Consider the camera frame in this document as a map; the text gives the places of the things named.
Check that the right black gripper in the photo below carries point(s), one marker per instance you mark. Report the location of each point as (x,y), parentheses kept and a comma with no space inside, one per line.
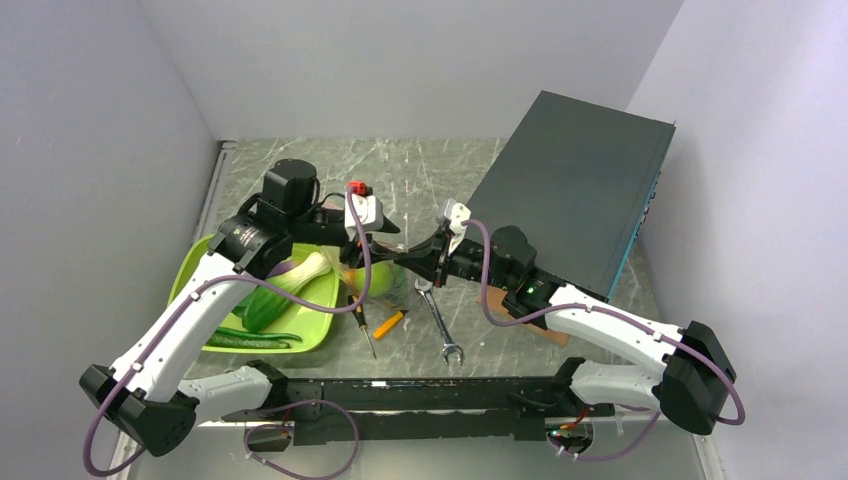
(424,259)

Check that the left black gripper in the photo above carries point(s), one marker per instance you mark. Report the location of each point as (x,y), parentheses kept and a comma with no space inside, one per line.
(349,251)

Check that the green apple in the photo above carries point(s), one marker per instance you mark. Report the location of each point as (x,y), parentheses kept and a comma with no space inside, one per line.
(381,280)

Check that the clear zip top bag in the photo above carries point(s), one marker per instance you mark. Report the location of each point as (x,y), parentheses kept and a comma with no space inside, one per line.
(399,298)

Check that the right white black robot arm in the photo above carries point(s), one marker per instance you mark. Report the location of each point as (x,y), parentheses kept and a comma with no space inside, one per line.
(596,324)

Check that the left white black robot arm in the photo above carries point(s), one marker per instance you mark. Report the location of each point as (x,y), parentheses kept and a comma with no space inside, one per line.
(218,305)

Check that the orange utility knife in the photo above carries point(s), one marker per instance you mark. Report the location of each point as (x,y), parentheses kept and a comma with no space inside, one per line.
(389,324)

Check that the black yellow screwdriver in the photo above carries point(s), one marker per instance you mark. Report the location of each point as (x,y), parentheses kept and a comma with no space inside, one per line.
(359,316)

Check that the brown wooden board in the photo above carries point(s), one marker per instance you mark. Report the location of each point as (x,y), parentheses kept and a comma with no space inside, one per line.
(495,298)

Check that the silver open-end wrench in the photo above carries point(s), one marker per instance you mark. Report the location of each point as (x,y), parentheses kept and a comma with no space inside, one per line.
(450,350)

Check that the purple eggplant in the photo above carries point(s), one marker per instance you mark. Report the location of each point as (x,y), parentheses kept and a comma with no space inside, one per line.
(282,268)

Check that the green plastic tray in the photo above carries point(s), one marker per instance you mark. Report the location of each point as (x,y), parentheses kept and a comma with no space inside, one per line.
(312,326)

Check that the green bok choy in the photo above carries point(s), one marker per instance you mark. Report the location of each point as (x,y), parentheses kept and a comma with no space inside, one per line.
(265,306)

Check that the large dark grey box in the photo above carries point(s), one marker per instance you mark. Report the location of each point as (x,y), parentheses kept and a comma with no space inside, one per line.
(576,178)

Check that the dark green cucumber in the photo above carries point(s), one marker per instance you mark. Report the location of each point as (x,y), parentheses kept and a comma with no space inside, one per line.
(225,337)

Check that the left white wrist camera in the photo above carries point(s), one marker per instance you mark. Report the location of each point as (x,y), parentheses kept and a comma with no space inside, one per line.
(362,206)

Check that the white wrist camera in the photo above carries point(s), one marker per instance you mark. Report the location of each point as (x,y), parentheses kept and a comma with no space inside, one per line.
(362,206)
(455,214)

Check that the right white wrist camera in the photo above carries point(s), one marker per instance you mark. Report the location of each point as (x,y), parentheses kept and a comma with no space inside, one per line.
(455,214)

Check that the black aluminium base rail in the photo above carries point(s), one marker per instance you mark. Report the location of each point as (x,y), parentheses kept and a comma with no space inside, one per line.
(523,408)

